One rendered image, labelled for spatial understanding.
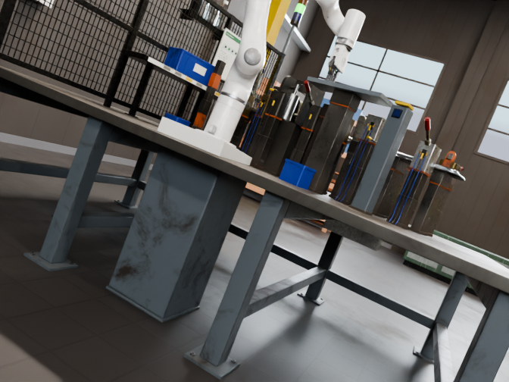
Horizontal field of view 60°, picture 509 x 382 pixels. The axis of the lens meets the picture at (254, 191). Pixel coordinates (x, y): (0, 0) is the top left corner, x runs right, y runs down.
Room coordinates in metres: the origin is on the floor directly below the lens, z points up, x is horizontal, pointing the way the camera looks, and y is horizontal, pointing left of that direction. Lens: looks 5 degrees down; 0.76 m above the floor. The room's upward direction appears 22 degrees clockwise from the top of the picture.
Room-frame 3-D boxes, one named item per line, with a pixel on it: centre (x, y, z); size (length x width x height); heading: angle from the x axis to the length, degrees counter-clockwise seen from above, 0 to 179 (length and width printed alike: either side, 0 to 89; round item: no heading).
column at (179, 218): (1.91, 0.24, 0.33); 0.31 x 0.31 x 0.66; 69
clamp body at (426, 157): (1.86, -0.60, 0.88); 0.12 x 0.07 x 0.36; 143
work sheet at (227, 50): (3.06, 0.51, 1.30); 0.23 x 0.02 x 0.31; 143
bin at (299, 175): (1.88, -0.14, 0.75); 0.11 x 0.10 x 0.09; 53
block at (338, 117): (1.95, -0.22, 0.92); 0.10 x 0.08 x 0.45; 53
